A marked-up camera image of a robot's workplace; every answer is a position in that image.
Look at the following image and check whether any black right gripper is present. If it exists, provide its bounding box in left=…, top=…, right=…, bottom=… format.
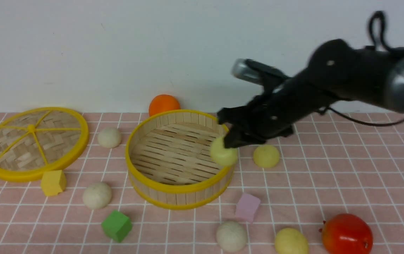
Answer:
left=217, top=67, right=329, bottom=149

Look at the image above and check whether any yellow bun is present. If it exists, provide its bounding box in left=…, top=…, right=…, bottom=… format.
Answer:
left=210, top=136, right=238, bottom=167
left=252, top=145, right=281, bottom=168
left=275, top=227, right=310, bottom=254

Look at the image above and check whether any white bun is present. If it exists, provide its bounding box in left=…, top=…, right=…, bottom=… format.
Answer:
left=82, top=182, right=113, bottom=210
left=215, top=220, right=248, bottom=253
left=97, top=127, right=122, bottom=149

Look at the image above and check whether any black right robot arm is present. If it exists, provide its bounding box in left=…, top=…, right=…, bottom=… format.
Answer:
left=218, top=39, right=404, bottom=148

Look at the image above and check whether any bamboo steamer tray yellow rim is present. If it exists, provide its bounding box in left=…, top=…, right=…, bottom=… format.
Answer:
left=125, top=109, right=234, bottom=210

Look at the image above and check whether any bamboo steamer lid yellow rim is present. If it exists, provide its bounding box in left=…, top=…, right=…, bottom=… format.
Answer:
left=0, top=107, right=89, bottom=182

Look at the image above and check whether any pink grid tablecloth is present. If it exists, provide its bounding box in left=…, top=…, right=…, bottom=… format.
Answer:
left=0, top=113, right=404, bottom=254

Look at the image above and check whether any pink foam cube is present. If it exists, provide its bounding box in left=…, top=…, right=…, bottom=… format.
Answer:
left=234, top=192, right=261, bottom=223

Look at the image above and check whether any orange fruit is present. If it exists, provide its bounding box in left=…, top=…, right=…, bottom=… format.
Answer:
left=148, top=94, right=181, bottom=117

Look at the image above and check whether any red pomegranate fruit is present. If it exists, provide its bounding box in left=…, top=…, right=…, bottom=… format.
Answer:
left=319, top=213, right=373, bottom=254

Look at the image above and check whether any green foam cube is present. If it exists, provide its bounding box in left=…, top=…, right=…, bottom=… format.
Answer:
left=102, top=210, right=133, bottom=243

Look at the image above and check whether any yellow foam cube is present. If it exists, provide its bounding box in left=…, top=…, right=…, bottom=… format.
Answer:
left=41, top=170, right=67, bottom=196

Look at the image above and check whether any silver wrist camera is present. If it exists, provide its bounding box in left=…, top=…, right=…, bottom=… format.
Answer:
left=231, top=59, right=289, bottom=85

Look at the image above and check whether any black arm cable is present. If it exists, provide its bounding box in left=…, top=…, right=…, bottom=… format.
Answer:
left=317, top=11, right=404, bottom=127

